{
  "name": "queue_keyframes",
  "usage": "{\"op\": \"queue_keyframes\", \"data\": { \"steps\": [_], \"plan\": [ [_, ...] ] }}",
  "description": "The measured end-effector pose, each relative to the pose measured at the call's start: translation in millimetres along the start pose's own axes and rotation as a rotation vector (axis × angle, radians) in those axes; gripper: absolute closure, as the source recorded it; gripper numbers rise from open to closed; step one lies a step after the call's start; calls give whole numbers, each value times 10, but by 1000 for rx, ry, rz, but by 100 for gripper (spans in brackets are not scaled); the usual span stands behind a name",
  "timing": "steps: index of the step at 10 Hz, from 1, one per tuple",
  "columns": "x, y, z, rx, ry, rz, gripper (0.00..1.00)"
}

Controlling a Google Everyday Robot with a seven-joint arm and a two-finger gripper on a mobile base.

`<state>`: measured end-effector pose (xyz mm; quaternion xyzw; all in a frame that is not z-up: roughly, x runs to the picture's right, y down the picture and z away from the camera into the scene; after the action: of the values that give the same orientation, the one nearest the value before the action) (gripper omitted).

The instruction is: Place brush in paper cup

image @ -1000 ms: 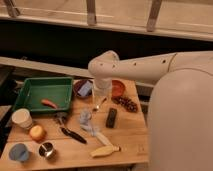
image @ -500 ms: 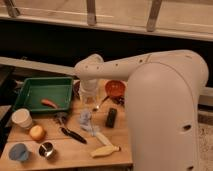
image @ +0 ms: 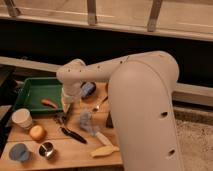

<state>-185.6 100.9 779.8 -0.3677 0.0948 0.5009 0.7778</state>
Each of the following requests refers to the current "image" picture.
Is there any yellow banana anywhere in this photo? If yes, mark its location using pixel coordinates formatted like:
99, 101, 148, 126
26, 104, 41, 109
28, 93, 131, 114
90, 145, 119, 157

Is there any black remote control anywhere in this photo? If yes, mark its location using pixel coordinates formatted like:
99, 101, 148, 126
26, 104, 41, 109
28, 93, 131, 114
106, 113, 113, 128

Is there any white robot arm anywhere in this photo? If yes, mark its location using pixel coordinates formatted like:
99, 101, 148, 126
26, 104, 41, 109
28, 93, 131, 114
56, 51, 184, 171

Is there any orange carrot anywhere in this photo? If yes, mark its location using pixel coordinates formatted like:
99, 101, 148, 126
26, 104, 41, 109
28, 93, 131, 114
41, 99, 58, 109

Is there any green plastic tray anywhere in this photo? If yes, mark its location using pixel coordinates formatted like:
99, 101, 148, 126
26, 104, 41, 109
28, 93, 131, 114
13, 77, 62, 114

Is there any dark bowl with blue sponge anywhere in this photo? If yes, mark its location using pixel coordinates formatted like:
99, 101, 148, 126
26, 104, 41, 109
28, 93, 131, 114
81, 82, 96, 98

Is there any white handled tool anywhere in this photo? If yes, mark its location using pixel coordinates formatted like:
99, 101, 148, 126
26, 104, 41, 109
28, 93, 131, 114
96, 132, 113, 146

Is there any small metal cup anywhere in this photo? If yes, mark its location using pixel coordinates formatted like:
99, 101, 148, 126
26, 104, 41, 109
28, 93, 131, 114
39, 142, 55, 159

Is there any black handled brush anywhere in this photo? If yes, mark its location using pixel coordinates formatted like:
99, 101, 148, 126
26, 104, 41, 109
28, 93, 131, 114
54, 112, 87, 144

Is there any blue grey cloth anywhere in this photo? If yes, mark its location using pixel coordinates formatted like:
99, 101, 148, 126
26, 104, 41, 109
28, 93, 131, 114
79, 110, 99, 136

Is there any yellow orange fruit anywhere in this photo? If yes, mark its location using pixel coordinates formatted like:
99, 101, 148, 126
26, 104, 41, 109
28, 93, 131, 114
29, 125, 46, 141

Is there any white paper cup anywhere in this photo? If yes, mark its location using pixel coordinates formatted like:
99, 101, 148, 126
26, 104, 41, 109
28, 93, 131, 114
12, 108, 33, 129

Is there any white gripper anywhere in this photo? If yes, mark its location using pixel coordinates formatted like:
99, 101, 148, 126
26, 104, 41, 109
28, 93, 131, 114
61, 83, 81, 113

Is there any metal spoon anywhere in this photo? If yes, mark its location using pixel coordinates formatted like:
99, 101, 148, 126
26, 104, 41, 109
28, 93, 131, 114
92, 96, 108, 112

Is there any wooden table board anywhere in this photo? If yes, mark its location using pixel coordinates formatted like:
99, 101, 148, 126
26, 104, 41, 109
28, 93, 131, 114
0, 83, 122, 171

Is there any blue plastic cup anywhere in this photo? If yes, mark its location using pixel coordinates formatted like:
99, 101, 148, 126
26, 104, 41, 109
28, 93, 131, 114
9, 143, 30, 162

